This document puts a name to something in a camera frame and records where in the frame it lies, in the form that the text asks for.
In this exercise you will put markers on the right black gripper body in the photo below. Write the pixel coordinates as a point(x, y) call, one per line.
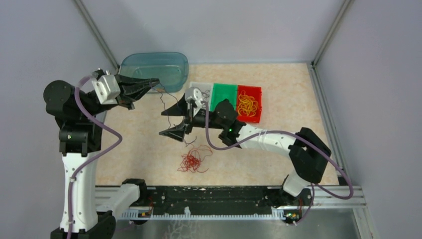
point(197, 120)

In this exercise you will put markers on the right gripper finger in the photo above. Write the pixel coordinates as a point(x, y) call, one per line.
point(179, 109)
point(177, 132)

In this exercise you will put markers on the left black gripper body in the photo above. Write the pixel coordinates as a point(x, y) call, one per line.
point(123, 99)

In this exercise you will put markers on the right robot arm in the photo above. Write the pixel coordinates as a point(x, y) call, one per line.
point(307, 152)

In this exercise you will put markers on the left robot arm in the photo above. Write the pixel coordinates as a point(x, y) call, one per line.
point(76, 110)

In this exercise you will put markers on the white plastic bin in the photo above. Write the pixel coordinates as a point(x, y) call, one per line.
point(205, 88)

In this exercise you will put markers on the green plastic bin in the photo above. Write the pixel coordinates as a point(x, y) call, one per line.
point(221, 92)

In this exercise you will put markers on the blue transparent plastic tub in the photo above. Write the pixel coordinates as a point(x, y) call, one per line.
point(171, 68)

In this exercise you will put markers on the red plastic bin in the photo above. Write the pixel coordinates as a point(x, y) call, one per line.
point(249, 103)

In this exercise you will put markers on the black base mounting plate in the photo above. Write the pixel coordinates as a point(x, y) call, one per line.
point(219, 201)

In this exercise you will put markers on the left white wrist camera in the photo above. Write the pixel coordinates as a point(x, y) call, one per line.
point(106, 89)

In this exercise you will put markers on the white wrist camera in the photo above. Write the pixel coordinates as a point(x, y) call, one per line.
point(194, 98)
point(106, 89)

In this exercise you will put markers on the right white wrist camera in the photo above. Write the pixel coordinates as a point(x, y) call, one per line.
point(194, 98)

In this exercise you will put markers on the white slotted cable duct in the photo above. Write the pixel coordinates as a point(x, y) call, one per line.
point(135, 215)

